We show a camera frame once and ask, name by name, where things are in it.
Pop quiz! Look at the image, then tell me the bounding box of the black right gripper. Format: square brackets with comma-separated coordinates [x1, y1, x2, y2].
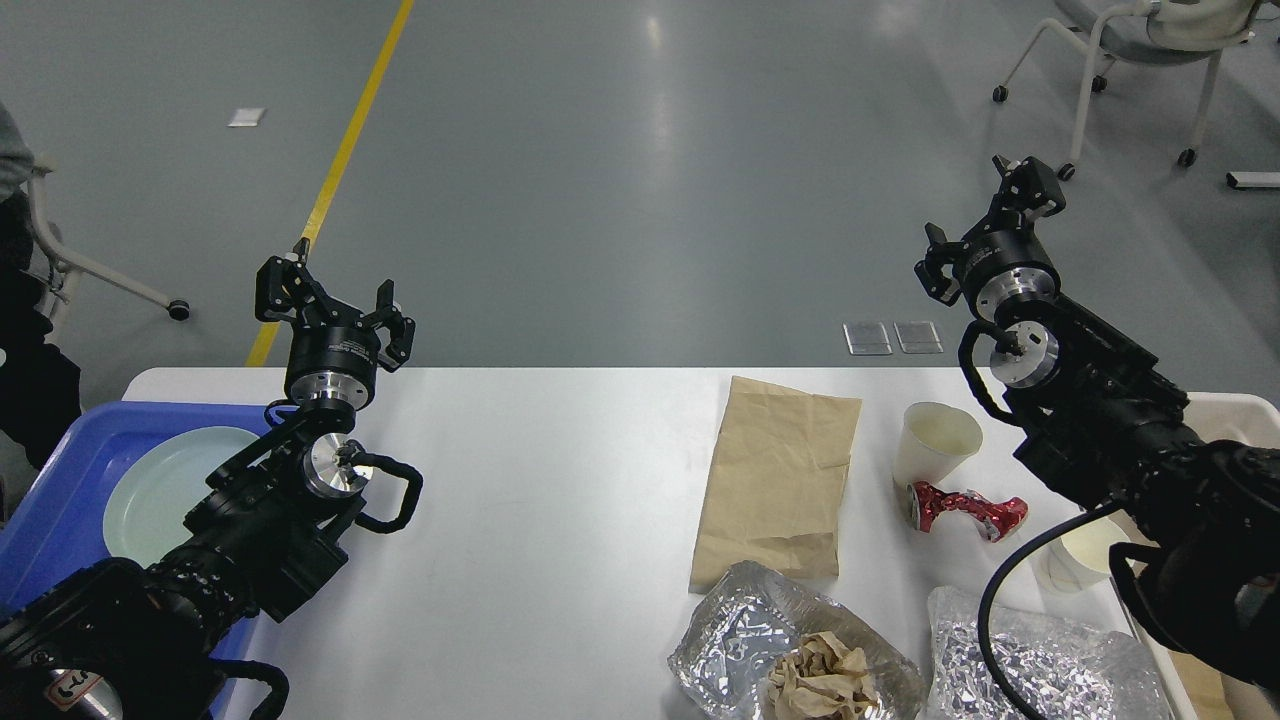
[914, 155, 1066, 323]

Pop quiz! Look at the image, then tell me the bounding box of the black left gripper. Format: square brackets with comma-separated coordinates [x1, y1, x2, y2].
[253, 238, 416, 411]

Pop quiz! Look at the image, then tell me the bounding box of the white paper cup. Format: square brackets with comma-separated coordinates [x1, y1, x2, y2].
[1038, 519, 1129, 593]
[892, 402, 984, 488]

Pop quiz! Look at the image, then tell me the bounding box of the light green plate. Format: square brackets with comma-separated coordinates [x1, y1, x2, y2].
[102, 427, 259, 568]

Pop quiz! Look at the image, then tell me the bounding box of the brown paper bag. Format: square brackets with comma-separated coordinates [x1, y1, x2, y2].
[689, 375, 863, 591]

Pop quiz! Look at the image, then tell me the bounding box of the brown paper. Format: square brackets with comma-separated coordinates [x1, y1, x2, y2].
[762, 632, 882, 719]

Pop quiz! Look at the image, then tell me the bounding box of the aluminium foil tray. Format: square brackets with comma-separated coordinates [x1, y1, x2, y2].
[667, 561, 928, 719]

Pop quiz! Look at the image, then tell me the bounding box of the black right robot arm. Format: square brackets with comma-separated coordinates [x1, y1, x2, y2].
[914, 155, 1279, 719]

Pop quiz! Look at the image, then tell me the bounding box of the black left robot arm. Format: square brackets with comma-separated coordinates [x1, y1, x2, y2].
[3, 238, 424, 719]

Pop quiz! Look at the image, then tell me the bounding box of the clear plastic piece on floor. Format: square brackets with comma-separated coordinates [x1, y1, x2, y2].
[893, 322, 945, 354]

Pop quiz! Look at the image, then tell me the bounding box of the white paper scrap on floor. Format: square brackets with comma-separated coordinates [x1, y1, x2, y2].
[227, 108, 266, 129]

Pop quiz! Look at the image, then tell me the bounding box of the white chair right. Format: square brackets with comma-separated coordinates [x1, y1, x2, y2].
[992, 1, 1263, 181]

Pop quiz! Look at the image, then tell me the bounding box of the white chair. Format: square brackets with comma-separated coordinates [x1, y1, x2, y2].
[24, 155, 192, 340]
[992, 1, 1263, 181]

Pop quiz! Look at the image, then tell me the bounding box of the white bar on floor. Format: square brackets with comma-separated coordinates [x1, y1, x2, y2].
[1225, 170, 1280, 191]

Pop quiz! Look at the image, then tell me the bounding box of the white chair left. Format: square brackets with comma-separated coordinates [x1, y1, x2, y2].
[24, 155, 192, 340]

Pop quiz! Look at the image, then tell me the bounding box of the crushed red can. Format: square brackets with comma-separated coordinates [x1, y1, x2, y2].
[905, 480, 1030, 544]

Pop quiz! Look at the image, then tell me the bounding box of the person in dark clothes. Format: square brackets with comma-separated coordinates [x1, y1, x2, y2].
[1, 108, 82, 470]

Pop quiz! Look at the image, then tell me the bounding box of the beige plastic bin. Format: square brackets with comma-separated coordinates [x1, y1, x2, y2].
[1130, 392, 1279, 719]

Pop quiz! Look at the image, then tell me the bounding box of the crumpled aluminium foil piece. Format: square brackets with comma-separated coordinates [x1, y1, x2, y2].
[925, 585, 1172, 719]

